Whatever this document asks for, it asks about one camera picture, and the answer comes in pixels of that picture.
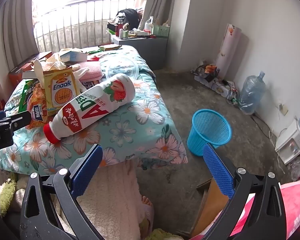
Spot green snack bag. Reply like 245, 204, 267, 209
18, 79, 44, 113

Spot white rolled poster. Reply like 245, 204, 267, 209
215, 23, 242, 74

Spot white blue box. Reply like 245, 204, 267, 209
59, 50, 88, 63

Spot dark snack bags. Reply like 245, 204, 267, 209
196, 64, 219, 82

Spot green plastic basket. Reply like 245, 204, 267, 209
150, 25, 170, 38

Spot metal window railing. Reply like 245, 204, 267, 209
34, 0, 135, 53

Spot cream fleece blanket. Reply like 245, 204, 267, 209
57, 161, 140, 233

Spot white appliance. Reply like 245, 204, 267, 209
275, 120, 300, 165

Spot person's foot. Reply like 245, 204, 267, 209
140, 195, 154, 208

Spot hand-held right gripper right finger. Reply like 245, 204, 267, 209
200, 144, 289, 240

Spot clear plastic lid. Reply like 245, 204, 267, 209
105, 57, 140, 80

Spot blue plastic wastebasket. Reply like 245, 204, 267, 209
187, 109, 232, 157

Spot pink towel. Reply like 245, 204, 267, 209
76, 61, 103, 82

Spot strawberry milk bottle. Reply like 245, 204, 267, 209
43, 73, 136, 144

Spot red cardboard box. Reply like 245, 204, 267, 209
8, 51, 53, 83

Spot brown wooden stool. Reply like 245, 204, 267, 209
190, 177, 230, 238

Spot grey curtain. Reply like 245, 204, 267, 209
0, 0, 40, 65
137, 0, 194, 30

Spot orange snack bag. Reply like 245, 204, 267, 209
27, 87, 55, 130

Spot white plastic bag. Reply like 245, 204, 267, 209
144, 16, 154, 32

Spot yellow green plush towel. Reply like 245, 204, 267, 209
0, 180, 17, 215

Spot black bag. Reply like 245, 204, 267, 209
116, 8, 140, 29

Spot yellow cracker packet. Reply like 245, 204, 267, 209
42, 67, 81, 117

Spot grey cabinet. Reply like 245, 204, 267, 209
111, 34, 169, 70

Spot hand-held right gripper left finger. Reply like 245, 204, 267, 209
19, 144, 105, 240

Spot floral blanket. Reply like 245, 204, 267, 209
0, 45, 188, 173

